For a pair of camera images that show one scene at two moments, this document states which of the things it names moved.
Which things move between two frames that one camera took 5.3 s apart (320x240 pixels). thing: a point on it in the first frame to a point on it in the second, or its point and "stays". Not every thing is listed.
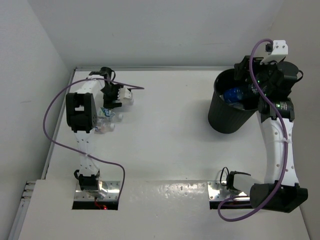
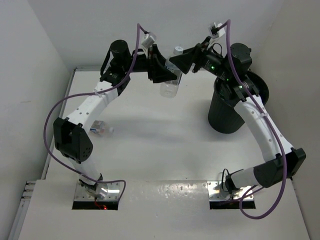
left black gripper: (108, 102) to (157, 73)
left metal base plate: (113, 194) stays
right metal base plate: (217, 191) stays
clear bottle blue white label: (107, 114) to (170, 89)
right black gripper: (241, 68) to (185, 61)
